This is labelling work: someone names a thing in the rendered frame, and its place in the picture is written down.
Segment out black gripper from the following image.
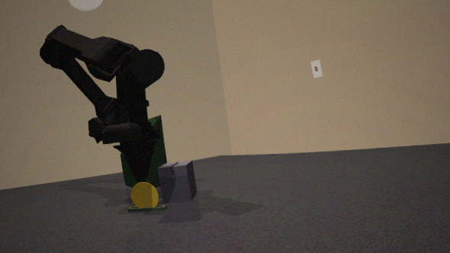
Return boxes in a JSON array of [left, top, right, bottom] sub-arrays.
[[101, 93, 161, 182]]

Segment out green rectangular holder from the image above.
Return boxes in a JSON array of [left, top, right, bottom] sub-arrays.
[[127, 204, 167, 212]]

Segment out gold coin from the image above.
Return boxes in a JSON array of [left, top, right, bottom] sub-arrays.
[[130, 182, 159, 208]]

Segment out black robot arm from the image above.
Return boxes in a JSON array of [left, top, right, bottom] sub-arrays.
[[40, 25, 165, 143]]

